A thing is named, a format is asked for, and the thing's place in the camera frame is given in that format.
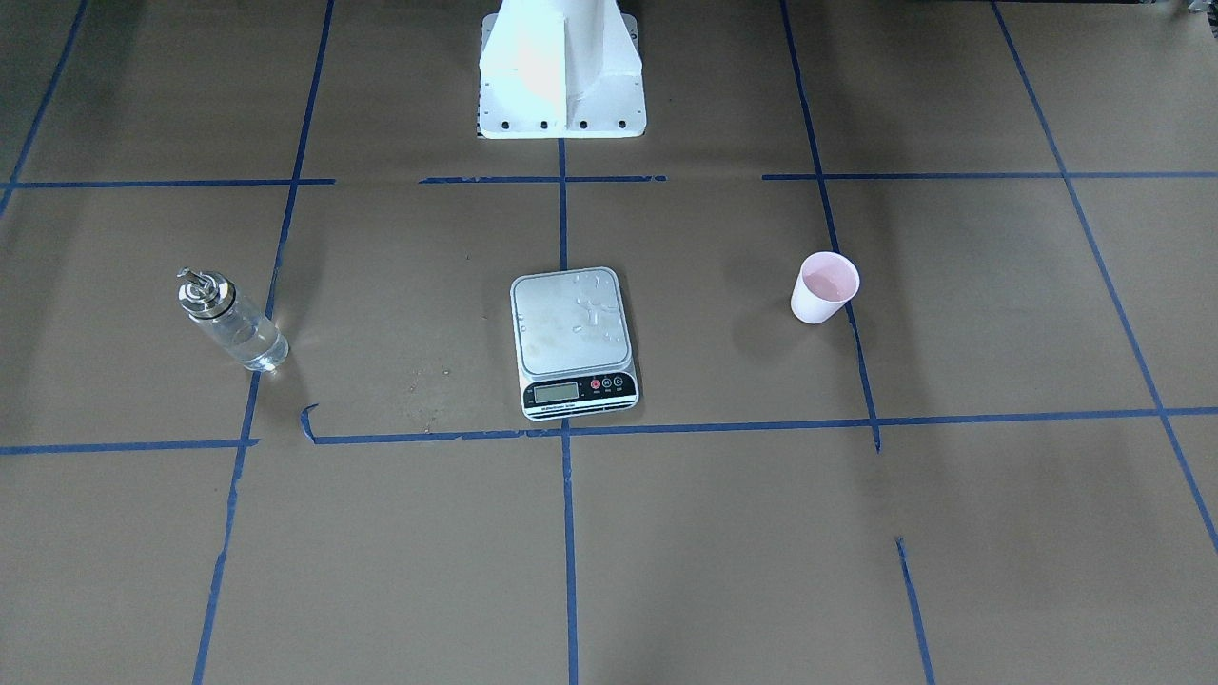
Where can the pink paper cup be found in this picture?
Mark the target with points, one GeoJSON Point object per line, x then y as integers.
{"type": "Point", "coordinates": [825, 282]}

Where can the glass sauce bottle steel cap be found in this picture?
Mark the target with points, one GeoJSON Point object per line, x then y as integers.
{"type": "Point", "coordinates": [240, 327]}

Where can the digital kitchen scale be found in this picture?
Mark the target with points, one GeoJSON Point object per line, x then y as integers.
{"type": "Point", "coordinates": [573, 349]}

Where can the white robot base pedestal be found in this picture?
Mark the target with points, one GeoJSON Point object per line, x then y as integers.
{"type": "Point", "coordinates": [560, 70]}

